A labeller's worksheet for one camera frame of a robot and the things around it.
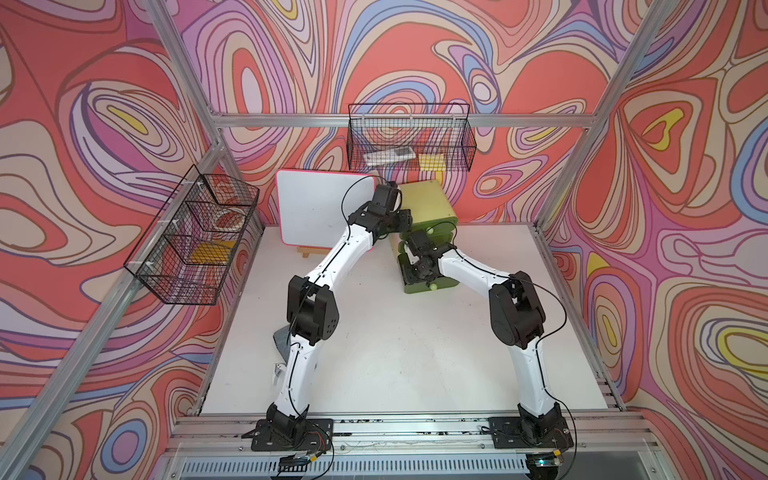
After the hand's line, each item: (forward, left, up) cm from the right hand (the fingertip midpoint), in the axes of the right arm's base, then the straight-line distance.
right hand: (413, 282), depth 99 cm
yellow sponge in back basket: (+24, -7, +31) cm, 39 cm away
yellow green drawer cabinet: (+13, -6, +19) cm, 24 cm away
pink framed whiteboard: (+22, +33, +15) cm, 43 cm away
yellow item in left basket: (-9, +51, +29) cm, 59 cm away
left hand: (+11, +2, +19) cm, 22 cm away
